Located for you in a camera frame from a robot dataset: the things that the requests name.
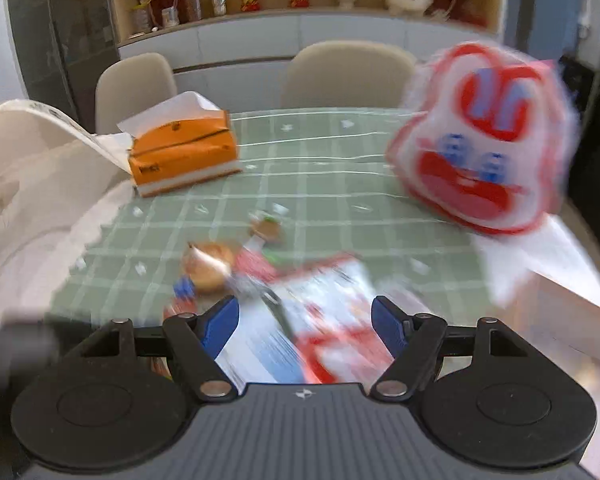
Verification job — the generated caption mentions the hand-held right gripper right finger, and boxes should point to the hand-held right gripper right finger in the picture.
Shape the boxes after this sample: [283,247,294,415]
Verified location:
[370,296,537,402]

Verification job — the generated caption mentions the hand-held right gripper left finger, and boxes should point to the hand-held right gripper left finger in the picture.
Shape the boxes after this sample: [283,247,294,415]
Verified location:
[67,295,241,403]

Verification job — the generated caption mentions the red white snack packet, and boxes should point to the red white snack packet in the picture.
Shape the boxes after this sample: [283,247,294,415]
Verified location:
[272,254,396,386]

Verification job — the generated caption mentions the blue snack packet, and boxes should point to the blue snack packet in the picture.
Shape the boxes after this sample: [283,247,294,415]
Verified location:
[215,310,306,386]

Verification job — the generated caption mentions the round brown snack packet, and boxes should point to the round brown snack packet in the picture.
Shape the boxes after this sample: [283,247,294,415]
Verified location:
[180,241,237,294]

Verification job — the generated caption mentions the red white rabbit-shaped bag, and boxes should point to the red white rabbit-shaped bag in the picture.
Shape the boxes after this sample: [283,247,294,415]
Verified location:
[386,42,581,236]

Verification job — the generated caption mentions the small blue red snack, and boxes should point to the small blue red snack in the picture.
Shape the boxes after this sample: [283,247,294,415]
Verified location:
[164,279,202,317]

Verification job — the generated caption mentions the red green snack packet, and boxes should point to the red green snack packet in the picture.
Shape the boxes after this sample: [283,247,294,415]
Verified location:
[231,247,282,287]

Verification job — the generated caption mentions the small brown round snack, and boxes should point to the small brown round snack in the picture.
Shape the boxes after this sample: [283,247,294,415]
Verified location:
[249,211,284,247]

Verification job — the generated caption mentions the green checkered tablecloth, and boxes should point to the green checkered tablecloth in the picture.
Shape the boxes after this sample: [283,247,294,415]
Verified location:
[45,107,496,331]

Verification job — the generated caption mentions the orange tissue box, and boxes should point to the orange tissue box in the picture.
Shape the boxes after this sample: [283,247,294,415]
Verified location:
[116,91,243,198]

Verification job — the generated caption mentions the white plastic bag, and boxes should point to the white plastic bag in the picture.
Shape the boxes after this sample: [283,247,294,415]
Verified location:
[0,99,133,326]

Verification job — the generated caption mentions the beige dining chair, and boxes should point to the beige dining chair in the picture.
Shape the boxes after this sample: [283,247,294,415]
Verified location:
[279,40,419,109]
[95,52,179,135]

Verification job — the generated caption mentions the white sideboard cabinet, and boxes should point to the white sideboard cabinet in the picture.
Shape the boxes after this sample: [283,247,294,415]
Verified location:
[117,10,506,111]

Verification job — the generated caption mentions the dark glass cabinet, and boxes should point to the dark glass cabinet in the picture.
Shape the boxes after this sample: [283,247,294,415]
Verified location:
[5,0,122,132]

